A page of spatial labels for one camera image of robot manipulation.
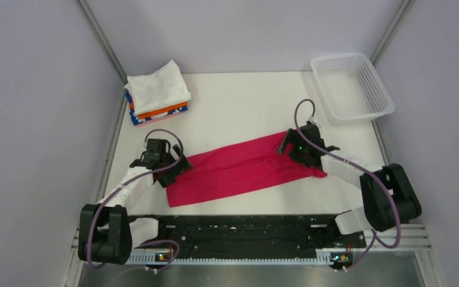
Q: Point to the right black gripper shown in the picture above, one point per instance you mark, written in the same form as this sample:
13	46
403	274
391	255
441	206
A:
292	137

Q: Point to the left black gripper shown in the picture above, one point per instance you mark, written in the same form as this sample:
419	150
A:
168	179

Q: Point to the red t shirt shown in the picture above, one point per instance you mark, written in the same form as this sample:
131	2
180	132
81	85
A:
237	169

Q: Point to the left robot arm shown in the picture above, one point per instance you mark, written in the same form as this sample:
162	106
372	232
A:
107	233

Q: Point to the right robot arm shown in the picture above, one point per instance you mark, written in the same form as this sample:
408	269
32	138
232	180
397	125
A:
387	194

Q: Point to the pink folded t shirt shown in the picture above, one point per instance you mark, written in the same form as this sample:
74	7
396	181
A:
158	119

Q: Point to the blue floral folded t shirt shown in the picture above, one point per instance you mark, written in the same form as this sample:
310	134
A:
134	120

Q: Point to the orange folded t shirt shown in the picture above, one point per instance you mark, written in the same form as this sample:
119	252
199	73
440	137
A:
159	112

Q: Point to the white folded t shirt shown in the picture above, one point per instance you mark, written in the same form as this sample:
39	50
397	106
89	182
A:
163	88

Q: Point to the white plastic basket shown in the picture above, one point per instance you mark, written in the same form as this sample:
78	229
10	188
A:
350	88

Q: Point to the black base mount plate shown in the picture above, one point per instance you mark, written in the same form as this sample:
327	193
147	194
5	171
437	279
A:
250	236

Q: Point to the white slotted cable duct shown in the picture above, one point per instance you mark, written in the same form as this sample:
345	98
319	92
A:
149	258

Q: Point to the right aluminium frame post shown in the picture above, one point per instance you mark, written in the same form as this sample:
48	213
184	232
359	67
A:
401	12

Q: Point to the aluminium frame post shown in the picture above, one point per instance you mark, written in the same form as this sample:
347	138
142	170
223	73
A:
401	12
101	38

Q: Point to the left aluminium frame post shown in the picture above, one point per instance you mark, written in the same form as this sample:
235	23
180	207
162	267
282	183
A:
101	38

